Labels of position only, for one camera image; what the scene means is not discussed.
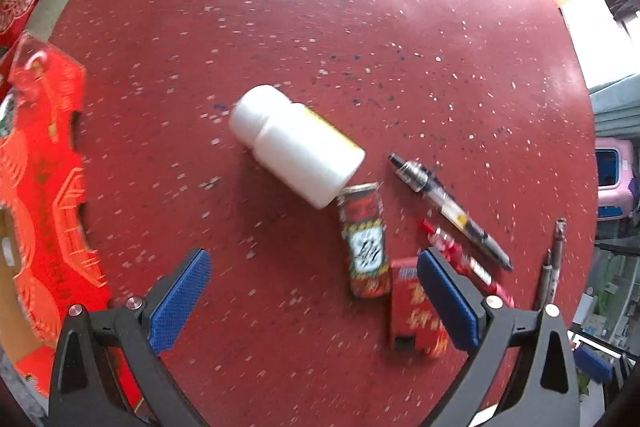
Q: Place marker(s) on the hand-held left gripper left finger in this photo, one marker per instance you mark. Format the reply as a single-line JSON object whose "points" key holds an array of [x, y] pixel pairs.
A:
{"points": [[180, 302]]}

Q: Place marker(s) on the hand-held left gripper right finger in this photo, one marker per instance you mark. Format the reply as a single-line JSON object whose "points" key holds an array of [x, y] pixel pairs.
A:
{"points": [[447, 302]]}

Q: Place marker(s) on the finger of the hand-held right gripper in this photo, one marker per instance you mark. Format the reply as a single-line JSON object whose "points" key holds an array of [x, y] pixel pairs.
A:
{"points": [[594, 364]]}

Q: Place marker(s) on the small red printed box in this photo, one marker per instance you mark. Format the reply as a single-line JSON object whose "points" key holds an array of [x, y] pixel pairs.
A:
{"points": [[412, 307]]}

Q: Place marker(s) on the red gel pen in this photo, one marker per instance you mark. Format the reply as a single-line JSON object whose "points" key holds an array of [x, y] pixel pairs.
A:
{"points": [[470, 267]]}

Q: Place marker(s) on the clear black gel pen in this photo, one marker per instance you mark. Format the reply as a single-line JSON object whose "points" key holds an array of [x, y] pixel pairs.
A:
{"points": [[450, 207]]}

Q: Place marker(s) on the small red printed can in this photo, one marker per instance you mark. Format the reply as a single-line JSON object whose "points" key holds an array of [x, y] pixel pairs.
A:
{"points": [[365, 242]]}

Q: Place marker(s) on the white plastic pill bottle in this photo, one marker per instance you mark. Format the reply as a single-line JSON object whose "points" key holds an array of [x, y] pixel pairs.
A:
{"points": [[300, 147]]}

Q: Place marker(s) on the pink pet carrier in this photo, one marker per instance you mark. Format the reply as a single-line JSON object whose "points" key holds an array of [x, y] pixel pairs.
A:
{"points": [[620, 202]]}

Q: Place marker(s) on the large red gift box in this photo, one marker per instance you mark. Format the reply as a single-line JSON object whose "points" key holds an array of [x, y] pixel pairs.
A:
{"points": [[45, 187]]}

